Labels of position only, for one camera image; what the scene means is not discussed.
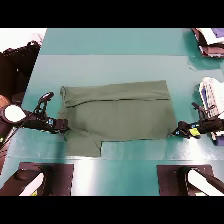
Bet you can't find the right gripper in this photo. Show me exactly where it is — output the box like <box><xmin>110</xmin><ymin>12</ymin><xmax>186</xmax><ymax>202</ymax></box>
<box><xmin>171</xmin><ymin>120</ymin><xmax>202</xmax><ymax>139</ymax></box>

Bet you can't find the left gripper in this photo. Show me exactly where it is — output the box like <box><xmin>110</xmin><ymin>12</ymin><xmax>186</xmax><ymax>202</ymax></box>
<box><xmin>49</xmin><ymin>117</ymin><xmax>70</xmax><ymax>135</ymax></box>

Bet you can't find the olive green T-shirt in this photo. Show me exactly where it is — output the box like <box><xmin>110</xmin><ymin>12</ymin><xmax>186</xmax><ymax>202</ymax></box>
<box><xmin>58</xmin><ymin>79</ymin><xmax>178</xmax><ymax>158</ymax></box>

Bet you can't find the pale checked shirt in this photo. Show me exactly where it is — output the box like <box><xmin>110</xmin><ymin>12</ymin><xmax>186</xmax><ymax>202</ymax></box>
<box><xmin>199</xmin><ymin>76</ymin><xmax>224</xmax><ymax>118</ymax></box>

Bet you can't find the white garment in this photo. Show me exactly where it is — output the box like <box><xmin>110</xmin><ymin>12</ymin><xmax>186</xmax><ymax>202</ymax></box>
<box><xmin>198</xmin><ymin>28</ymin><xmax>224</xmax><ymax>46</ymax></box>

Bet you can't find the purple garment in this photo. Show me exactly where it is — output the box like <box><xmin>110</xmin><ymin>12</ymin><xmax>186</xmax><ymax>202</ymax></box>
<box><xmin>211</xmin><ymin>28</ymin><xmax>224</xmax><ymax>39</ymax></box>

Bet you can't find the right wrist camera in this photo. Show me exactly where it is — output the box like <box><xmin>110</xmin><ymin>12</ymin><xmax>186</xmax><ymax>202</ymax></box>
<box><xmin>191</xmin><ymin>101</ymin><xmax>210</xmax><ymax>120</ymax></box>

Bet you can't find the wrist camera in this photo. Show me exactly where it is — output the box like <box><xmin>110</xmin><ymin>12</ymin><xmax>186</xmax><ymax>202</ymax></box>
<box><xmin>35</xmin><ymin>91</ymin><xmax>55</xmax><ymax>116</ymax></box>
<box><xmin>191</xmin><ymin>101</ymin><xmax>210</xmax><ymax>120</ymax></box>

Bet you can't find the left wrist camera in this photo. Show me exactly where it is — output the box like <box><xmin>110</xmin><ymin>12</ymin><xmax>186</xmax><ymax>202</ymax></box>
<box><xmin>35</xmin><ymin>91</ymin><xmax>55</xmax><ymax>116</ymax></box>

